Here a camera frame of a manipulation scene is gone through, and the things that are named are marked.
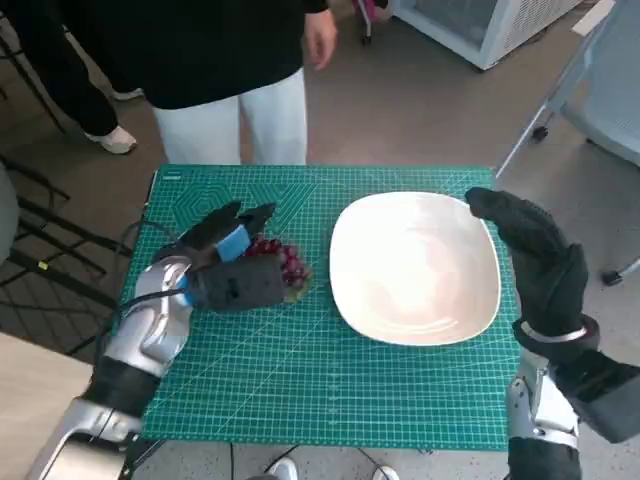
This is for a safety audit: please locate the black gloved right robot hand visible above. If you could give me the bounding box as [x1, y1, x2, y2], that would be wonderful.
[464, 187, 591, 335]

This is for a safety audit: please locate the person's hand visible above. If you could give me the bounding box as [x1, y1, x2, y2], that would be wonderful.
[304, 8, 340, 71]

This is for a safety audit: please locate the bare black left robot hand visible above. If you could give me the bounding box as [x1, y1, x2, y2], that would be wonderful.
[177, 199, 279, 266]

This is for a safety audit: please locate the red toy grape bunch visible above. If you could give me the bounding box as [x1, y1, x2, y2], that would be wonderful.
[242, 237, 314, 304]

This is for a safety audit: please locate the white square plate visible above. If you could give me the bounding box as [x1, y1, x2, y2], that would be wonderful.
[328, 190, 503, 347]

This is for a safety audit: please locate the pink office chair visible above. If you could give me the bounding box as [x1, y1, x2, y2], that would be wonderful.
[349, 0, 391, 46]

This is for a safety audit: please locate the person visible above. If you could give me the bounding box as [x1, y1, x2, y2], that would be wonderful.
[14, 0, 146, 155]
[97, 0, 340, 166]

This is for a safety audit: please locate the green cutting mat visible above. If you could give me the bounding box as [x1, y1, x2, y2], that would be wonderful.
[112, 163, 524, 453]

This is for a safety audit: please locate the grey mesh chair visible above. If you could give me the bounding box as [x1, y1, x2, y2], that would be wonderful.
[494, 0, 640, 286]

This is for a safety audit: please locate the white cabinet with glass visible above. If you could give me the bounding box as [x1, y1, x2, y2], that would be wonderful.
[389, 0, 584, 71]

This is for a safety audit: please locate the grey round chair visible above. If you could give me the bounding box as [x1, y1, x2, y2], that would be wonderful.
[0, 164, 20, 264]

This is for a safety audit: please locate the beige flat board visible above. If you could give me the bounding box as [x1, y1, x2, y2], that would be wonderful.
[572, 0, 619, 35]

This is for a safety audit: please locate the light wooden desk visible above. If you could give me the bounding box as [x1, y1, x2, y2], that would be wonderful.
[0, 332, 101, 480]

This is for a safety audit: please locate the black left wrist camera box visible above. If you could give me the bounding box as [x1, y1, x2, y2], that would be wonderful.
[191, 257, 287, 315]

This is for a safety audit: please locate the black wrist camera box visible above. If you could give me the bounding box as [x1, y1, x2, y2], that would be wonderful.
[549, 349, 640, 444]
[191, 257, 287, 315]

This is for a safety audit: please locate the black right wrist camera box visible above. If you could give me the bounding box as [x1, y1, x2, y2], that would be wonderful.
[549, 349, 640, 444]

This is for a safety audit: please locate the black wire rack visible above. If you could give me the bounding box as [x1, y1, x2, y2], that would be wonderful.
[0, 149, 134, 351]

